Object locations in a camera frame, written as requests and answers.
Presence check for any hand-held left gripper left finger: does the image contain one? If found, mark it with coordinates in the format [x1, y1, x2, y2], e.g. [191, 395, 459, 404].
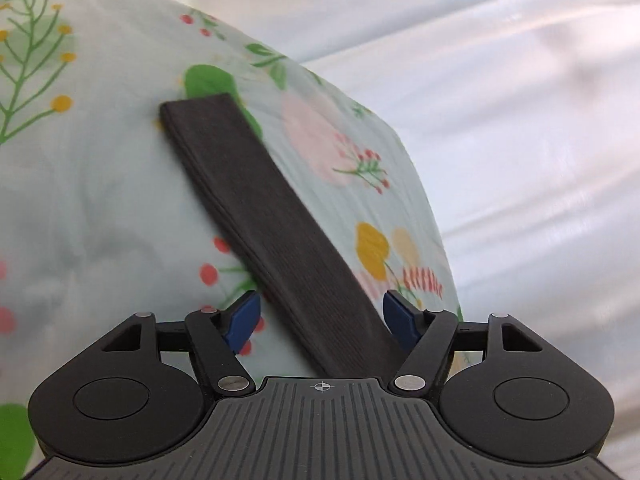
[100, 292, 262, 397]

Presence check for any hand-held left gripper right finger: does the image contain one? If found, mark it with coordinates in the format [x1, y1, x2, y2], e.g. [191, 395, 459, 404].
[382, 290, 545, 397]

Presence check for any dark grey ribbed sock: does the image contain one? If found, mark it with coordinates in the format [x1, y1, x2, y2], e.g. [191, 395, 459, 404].
[159, 92, 408, 378]

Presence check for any floral print pillow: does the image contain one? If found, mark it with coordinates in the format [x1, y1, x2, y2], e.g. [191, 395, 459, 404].
[0, 0, 463, 480]

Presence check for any white bed sheet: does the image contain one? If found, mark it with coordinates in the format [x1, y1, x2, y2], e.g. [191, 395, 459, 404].
[75, 0, 640, 480]

